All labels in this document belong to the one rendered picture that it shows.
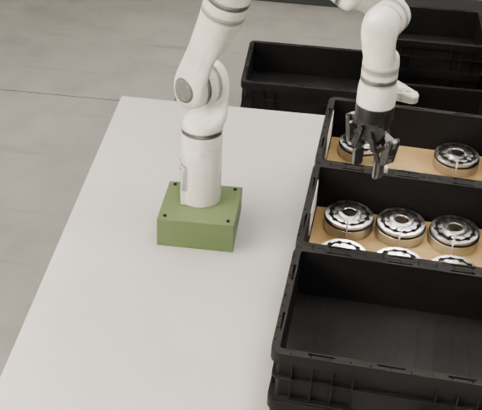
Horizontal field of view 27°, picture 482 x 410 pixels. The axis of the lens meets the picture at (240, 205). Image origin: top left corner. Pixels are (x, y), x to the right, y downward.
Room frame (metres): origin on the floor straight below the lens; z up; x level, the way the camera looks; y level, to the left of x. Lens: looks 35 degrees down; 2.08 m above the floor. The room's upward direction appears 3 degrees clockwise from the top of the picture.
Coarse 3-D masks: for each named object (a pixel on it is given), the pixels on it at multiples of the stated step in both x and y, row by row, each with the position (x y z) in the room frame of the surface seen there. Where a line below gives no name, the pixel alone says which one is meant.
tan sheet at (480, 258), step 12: (312, 228) 1.73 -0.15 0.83; (312, 240) 1.69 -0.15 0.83; (324, 240) 1.69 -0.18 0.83; (360, 240) 1.70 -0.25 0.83; (372, 240) 1.70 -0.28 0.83; (480, 240) 1.72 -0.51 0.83; (420, 252) 1.67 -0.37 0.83; (432, 252) 1.67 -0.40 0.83; (480, 252) 1.68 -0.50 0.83; (480, 264) 1.64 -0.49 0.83
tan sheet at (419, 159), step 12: (336, 144) 2.08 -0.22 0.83; (336, 156) 2.02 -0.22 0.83; (396, 156) 2.04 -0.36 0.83; (408, 156) 2.04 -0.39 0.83; (420, 156) 2.04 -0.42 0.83; (432, 156) 2.05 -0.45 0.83; (480, 156) 2.06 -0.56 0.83; (396, 168) 1.98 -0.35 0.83; (408, 168) 1.99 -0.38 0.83; (420, 168) 1.99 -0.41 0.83; (432, 168) 1.99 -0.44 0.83; (480, 168) 2.00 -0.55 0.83; (480, 180) 1.95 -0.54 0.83
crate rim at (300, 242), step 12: (324, 168) 1.82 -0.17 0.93; (336, 168) 1.81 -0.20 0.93; (348, 168) 1.82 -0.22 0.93; (360, 168) 1.82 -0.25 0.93; (312, 180) 1.76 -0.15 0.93; (408, 180) 1.79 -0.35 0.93; (420, 180) 1.79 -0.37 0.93; (432, 180) 1.79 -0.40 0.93; (444, 180) 1.79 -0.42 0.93; (312, 192) 1.72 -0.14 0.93; (300, 228) 1.59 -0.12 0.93; (300, 240) 1.55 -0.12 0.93; (348, 252) 1.52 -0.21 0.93; (360, 252) 1.53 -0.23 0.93; (372, 252) 1.53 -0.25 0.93; (432, 264) 1.50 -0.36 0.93; (444, 264) 1.50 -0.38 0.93; (456, 264) 1.50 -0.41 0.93
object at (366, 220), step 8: (344, 200) 1.80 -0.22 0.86; (328, 208) 1.76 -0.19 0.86; (336, 208) 1.76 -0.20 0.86; (360, 208) 1.77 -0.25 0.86; (368, 208) 1.77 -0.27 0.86; (328, 216) 1.73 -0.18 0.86; (336, 216) 1.73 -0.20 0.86; (368, 216) 1.74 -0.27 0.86; (336, 224) 1.71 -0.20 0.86; (344, 224) 1.71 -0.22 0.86; (352, 224) 1.71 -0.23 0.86; (360, 224) 1.72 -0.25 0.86; (368, 224) 1.71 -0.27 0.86
